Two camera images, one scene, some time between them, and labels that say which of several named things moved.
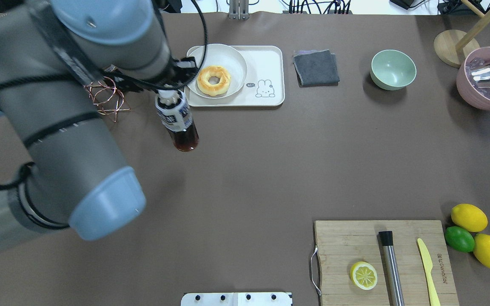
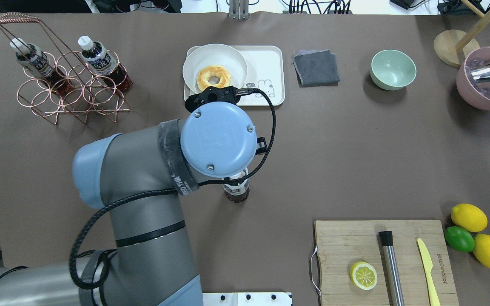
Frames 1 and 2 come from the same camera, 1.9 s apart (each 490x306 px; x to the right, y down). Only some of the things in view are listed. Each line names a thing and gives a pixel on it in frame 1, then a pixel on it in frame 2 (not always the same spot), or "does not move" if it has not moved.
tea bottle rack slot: (177, 118) -> (238, 192)
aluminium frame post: (238, 9) does not move
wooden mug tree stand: (454, 46) does not move
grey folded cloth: (316, 68) does not move
